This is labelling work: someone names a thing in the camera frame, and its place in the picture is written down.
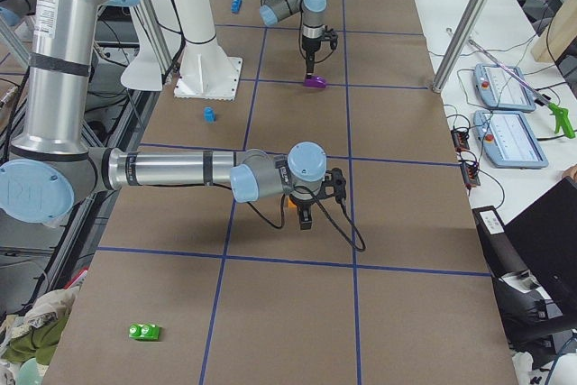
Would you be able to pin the long blue block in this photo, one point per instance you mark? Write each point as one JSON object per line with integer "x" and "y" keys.
{"x": 236, "y": 6}

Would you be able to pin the purple trapezoid block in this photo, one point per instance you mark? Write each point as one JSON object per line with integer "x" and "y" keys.
{"x": 314, "y": 82}

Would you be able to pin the aluminium frame post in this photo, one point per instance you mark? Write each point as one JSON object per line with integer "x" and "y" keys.
{"x": 463, "y": 30}

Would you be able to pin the near teach pendant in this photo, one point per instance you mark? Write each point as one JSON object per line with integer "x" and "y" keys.
{"x": 507, "y": 140}

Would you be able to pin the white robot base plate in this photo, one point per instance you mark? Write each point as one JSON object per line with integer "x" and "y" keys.
{"x": 205, "y": 70}

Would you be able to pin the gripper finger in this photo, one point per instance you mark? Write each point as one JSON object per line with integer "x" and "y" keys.
{"x": 310, "y": 67}
{"x": 305, "y": 217}

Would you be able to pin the teach pendant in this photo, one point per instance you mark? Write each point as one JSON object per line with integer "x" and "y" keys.
{"x": 507, "y": 140}
{"x": 498, "y": 90}

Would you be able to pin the far teach pendant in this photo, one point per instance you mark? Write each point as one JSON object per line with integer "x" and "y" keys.
{"x": 498, "y": 90}

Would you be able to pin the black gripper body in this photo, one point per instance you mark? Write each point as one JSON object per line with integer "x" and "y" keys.
{"x": 301, "y": 204}
{"x": 310, "y": 47}

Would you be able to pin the green double block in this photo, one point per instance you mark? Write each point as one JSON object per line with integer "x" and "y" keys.
{"x": 144, "y": 332}

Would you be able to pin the small blue block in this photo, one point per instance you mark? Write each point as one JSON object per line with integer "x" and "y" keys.
{"x": 209, "y": 114}

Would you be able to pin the brown paper table cover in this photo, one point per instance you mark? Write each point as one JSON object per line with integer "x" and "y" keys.
{"x": 187, "y": 287}

